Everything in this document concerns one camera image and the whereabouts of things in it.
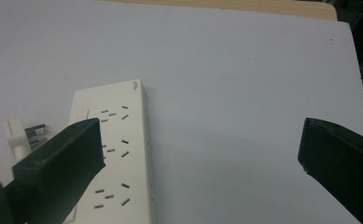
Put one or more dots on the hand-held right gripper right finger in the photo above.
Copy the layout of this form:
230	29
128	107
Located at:
341	161

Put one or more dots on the white power strip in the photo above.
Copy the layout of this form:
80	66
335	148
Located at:
132	137

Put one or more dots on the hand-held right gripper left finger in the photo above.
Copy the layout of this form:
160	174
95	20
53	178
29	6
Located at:
58	161

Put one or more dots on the white plug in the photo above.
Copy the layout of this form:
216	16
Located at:
19	140

